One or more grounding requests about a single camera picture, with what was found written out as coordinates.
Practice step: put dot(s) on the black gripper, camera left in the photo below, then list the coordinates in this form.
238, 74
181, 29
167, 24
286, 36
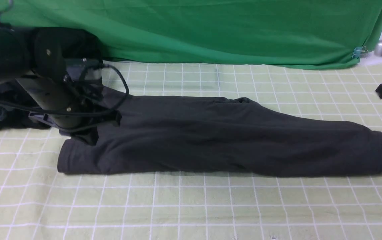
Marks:
81, 128

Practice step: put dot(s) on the gray long-sleeve top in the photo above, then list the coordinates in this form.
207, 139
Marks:
216, 134

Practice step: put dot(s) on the blue binder clip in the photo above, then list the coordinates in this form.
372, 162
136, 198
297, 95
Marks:
360, 52

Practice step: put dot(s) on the light green checkered tablecloth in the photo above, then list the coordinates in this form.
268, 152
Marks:
38, 203

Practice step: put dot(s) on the green backdrop cloth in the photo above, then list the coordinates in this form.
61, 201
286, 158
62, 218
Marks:
301, 34

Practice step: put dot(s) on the silver wrist camera, camera left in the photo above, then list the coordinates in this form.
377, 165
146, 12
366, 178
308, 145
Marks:
85, 75

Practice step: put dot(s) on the black robot arm, camera left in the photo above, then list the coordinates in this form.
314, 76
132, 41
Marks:
36, 61

